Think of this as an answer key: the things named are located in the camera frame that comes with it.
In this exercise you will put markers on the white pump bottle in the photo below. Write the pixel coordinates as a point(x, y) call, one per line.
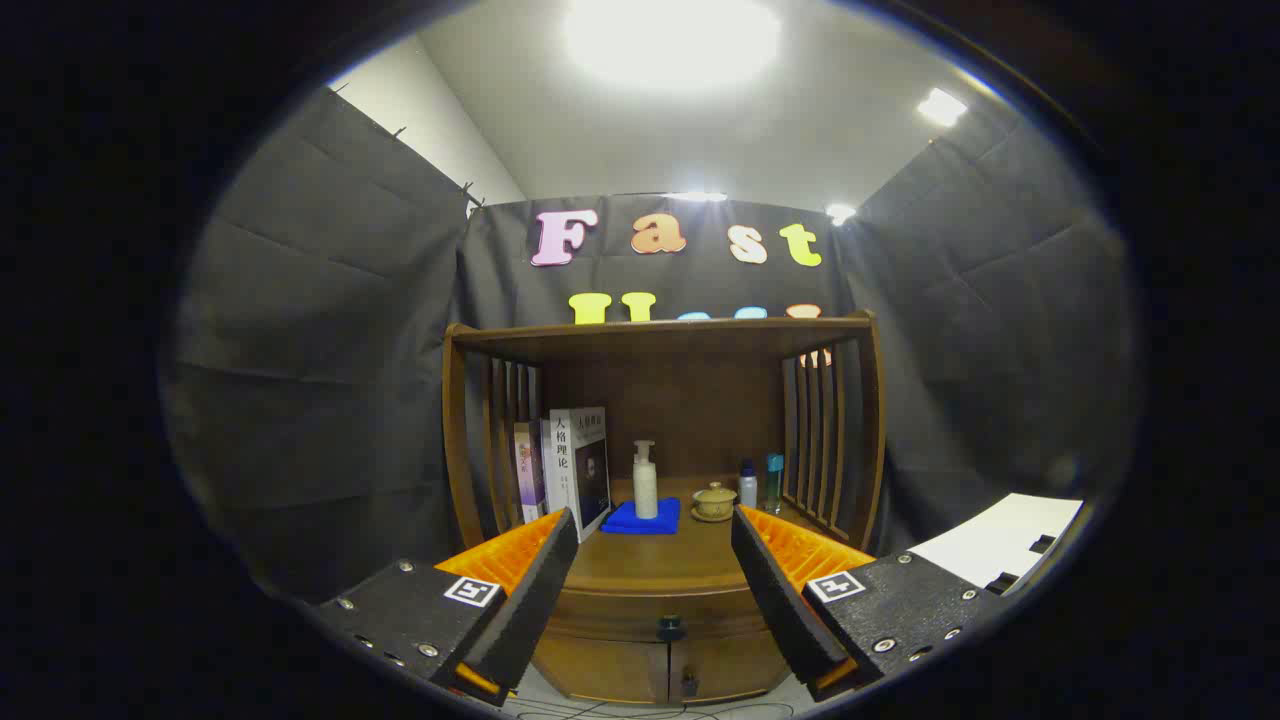
point(645, 490)

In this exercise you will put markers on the beige lidded tea cup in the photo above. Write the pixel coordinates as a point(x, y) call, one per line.
point(714, 500)

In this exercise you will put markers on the white bottle with dark cap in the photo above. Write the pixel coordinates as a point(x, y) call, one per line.
point(747, 490)

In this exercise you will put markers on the wooden drawer with black knob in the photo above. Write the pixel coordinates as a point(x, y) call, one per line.
point(640, 612)

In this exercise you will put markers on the teal bottle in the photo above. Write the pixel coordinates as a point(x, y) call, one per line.
point(774, 485)

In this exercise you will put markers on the white book with portrait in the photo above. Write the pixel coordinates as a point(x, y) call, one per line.
point(580, 465)

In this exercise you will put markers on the small ceiling light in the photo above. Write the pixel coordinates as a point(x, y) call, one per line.
point(942, 107)

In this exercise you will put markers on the wooden cabinet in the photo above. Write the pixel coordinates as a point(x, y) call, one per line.
point(690, 400)

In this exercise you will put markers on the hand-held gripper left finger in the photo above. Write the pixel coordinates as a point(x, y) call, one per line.
point(535, 590)

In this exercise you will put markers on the round ceiling light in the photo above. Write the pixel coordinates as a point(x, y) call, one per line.
point(670, 40)

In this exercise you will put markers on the purple book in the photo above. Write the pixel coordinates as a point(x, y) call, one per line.
point(528, 470)

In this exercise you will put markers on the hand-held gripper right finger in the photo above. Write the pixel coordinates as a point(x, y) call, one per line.
point(775, 590)

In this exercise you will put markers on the wooden countertop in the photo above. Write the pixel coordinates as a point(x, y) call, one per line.
point(660, 560)

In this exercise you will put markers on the blue folded cloth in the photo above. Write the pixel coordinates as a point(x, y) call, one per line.
point(625, 522)

